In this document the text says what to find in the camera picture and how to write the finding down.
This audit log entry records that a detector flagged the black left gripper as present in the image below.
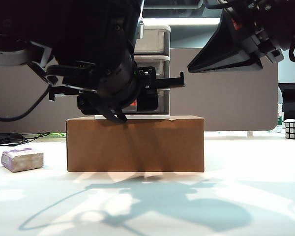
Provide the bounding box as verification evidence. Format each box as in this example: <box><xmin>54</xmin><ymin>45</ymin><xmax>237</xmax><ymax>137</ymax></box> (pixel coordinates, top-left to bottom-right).
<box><xmin>49</xmin><ymin>58</ymin><xmax>186</xmax><ymax>116</ymax></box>

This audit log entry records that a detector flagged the grey partition panel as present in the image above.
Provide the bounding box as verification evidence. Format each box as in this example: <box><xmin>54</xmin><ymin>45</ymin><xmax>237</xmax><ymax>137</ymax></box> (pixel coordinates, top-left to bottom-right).
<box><xmin>0</xmin><ymin>46</ymin><xmax>279</xmax><ymax>132</ymax></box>

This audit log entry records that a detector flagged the clear water bottle green label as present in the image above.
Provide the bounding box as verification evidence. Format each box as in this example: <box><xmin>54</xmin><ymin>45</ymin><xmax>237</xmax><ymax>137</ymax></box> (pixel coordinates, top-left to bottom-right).
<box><xmin>276</xmin><ymin>103</ymin><xmax>285</xmax><ymax>135</ymax></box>

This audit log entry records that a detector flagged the brown cardboard box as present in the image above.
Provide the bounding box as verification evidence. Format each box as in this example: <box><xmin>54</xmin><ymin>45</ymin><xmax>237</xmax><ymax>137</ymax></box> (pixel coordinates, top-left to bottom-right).
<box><xmin>65</xmin><ymin>115</ymin><xmax>205</xmax><ymax>173</ymax></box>

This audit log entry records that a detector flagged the white plastic drawer cabinet frame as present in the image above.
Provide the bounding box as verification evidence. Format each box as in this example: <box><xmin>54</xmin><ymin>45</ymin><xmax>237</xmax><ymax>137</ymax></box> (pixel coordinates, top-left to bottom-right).
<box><xmin>94</xmin><ymin>24</ymin><xmax>172</xmax><ymax>121</ymax></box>

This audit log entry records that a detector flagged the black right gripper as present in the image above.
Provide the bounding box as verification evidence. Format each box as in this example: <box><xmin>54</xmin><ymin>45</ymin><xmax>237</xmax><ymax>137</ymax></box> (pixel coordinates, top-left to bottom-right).
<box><xmin>187</xmin><ymin>0</ymin><xmax>285</xmax><ymax>73</ymax></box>

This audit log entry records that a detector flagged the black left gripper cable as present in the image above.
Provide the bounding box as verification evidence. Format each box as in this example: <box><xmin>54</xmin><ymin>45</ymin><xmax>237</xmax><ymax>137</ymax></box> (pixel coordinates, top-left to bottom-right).
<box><xmin>83</xmin><ymin>94</ymin><xmax>128</xmax><ymax>123</ymax></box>

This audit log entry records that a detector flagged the green strip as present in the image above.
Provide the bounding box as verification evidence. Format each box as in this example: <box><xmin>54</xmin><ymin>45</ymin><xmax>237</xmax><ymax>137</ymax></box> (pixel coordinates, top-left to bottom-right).
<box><xmin>45</xmin><ymin>132</ymin><xmax>66</xmax><ymax>139</ymax></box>

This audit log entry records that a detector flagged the black cable bundle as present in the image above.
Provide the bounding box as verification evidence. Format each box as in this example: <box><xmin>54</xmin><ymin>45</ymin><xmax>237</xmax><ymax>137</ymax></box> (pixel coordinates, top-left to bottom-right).
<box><xmin>0</xmin><ymin>131</ymin><xmax>51</xmax><ymax>147</ymax></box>

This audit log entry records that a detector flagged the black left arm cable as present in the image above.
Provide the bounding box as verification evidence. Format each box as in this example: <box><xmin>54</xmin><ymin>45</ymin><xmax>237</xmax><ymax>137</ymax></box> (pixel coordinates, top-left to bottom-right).
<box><xmin>0</xmin><ymin>85</ymin><xmax>52</xmax><ymax>123</ymax></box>

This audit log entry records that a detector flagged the beige purple napkin pack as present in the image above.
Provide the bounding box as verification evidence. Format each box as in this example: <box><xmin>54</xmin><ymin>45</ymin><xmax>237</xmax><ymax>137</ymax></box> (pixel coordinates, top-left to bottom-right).
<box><xmin>1</xmin><ymin>148</ymin><xmax>44</xmax><ymax>173</ymax></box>

